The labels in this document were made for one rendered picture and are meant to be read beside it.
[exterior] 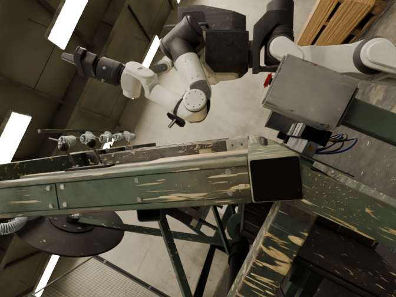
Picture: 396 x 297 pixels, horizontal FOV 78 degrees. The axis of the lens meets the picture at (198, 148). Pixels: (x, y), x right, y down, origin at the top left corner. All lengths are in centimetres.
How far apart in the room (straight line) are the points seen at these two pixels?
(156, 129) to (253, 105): 266
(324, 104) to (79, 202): 68
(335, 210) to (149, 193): 45
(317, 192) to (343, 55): 69
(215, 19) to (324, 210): 85
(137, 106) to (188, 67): 625
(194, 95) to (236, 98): 587
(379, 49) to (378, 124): 54
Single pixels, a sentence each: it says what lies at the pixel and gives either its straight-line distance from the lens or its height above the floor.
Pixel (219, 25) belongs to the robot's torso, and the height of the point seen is 122.
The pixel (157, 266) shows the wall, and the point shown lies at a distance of 716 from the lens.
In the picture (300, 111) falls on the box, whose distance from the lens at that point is 61.
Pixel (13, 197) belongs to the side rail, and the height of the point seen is 149.
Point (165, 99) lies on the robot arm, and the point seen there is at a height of 123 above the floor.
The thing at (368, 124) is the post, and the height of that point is 69.
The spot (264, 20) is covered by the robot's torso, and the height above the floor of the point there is 106.
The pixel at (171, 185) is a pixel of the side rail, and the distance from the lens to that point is 65.
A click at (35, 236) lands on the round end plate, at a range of 195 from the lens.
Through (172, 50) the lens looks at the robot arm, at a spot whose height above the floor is 130.
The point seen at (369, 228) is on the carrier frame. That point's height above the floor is 60.
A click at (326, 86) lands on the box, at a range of 63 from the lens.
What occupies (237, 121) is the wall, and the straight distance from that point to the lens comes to 654.
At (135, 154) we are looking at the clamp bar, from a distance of 163.
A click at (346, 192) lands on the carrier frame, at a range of 65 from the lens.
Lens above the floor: 93
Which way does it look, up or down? 9 degrees up
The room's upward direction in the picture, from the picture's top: 65 degrees counter-clockwise
